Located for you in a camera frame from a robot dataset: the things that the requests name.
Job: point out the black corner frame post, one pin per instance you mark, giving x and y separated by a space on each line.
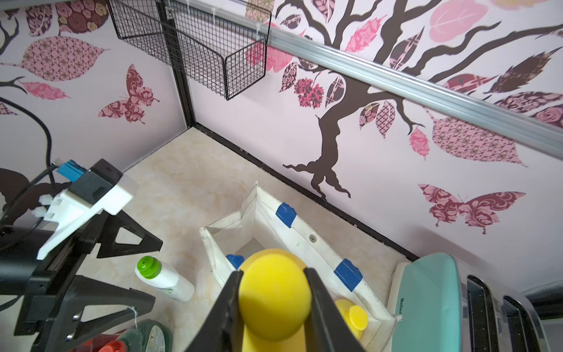
176 63

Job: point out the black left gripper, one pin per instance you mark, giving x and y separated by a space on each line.
68 310

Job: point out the orange soap bottle yellow cap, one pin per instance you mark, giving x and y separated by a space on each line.
275 301
355 316

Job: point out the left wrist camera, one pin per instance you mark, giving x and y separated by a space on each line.
101 188

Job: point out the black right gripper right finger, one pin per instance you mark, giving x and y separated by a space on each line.
325 329

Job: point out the white canvas Doraemon shopping bag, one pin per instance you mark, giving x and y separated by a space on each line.
264 222

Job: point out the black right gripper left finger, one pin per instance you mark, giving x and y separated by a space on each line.
223 327

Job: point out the black wire basket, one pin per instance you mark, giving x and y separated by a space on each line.
225 52

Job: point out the aluminium rail back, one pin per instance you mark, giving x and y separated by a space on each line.
515 126

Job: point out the dark green soap bottle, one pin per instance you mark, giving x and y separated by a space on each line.
147 336

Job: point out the white bottle green cap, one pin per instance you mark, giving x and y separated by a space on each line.
165 278

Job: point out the dark red soap bottle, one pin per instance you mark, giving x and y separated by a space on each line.
102 343

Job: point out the mint green toaster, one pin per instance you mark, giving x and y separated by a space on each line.
445 304

